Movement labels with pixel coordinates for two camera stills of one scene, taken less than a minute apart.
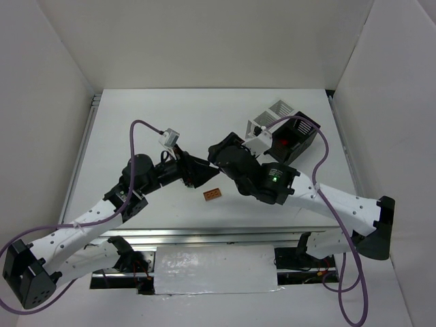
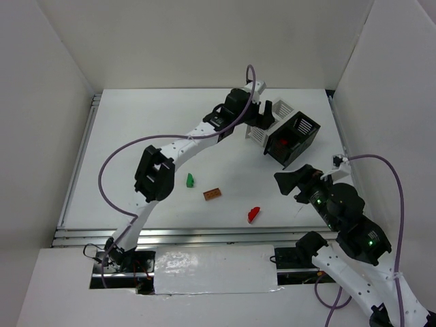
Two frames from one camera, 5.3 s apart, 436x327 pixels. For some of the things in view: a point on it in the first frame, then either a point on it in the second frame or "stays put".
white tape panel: [214, 269] stays put
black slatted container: [291, 137] stays put
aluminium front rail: [221, 236] stays put
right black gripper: [228, 154] to [303, 184]
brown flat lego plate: [212, 194] stays put
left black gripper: [185, 169] to [258, 117]
